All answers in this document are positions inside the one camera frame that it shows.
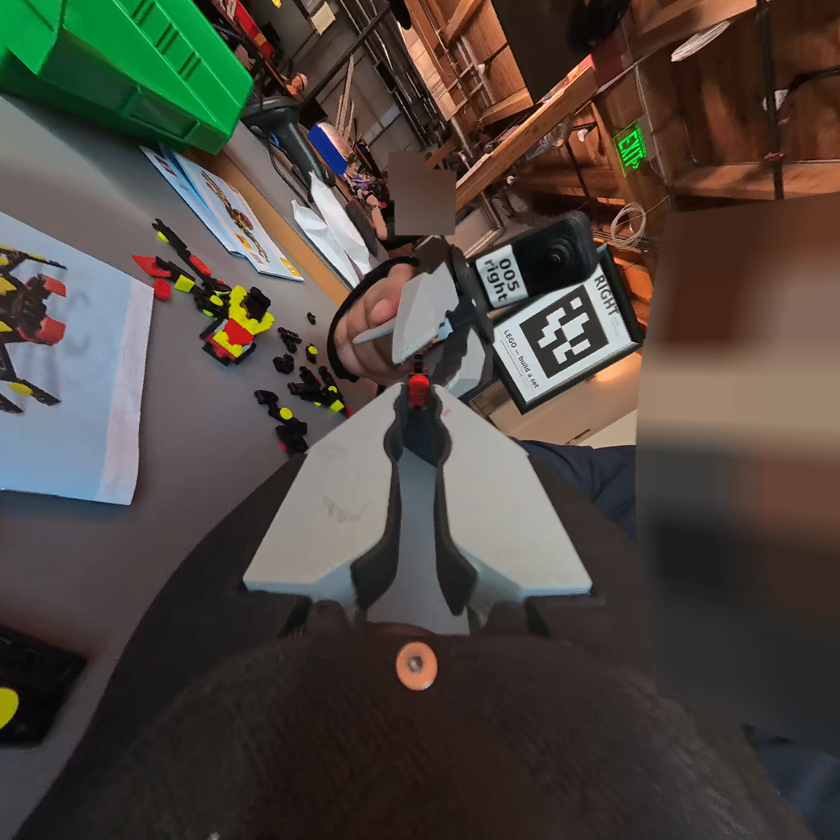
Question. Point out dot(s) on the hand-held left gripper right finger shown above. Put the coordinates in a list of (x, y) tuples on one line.
[(512, 525)]

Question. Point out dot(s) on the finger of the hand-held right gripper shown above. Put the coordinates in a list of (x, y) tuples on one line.
[(473, 374)]

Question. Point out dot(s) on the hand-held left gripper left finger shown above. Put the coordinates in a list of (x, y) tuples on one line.
[(328, 525)]

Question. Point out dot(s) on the small black red lego subassembly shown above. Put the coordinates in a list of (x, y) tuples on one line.
[(418, 386)]

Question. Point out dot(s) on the pile of lego pieces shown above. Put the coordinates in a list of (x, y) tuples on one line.
[(292, 437)]

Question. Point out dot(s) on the red yellow black lego model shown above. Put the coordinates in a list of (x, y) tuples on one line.
[(239, 326)]

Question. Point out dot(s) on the person's right forearm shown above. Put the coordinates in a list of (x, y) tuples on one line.
[(591, 479)]

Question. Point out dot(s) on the purple lego set box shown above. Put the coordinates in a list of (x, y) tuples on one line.
[(33, 676)]

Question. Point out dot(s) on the person's right hand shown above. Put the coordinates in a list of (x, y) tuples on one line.
[(372, 305)]

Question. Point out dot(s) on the framed marker sign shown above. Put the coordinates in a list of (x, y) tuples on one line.
[(578, 335)]

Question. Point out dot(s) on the green exit sign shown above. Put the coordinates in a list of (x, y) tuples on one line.
[(631, 146)]

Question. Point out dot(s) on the white pendant lamp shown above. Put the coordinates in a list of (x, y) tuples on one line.
[(700, 41)]

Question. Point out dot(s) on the open spider instruction booklet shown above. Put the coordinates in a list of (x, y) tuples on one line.
[(79, 394)]

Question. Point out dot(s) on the black barcode scanner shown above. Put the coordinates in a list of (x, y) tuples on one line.
[(282, 131)]

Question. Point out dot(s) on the closed instruction booklet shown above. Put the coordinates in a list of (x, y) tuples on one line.
[(217, 210)]

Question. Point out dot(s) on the green plastic bin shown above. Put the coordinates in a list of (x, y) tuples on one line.
[(118, 66)]

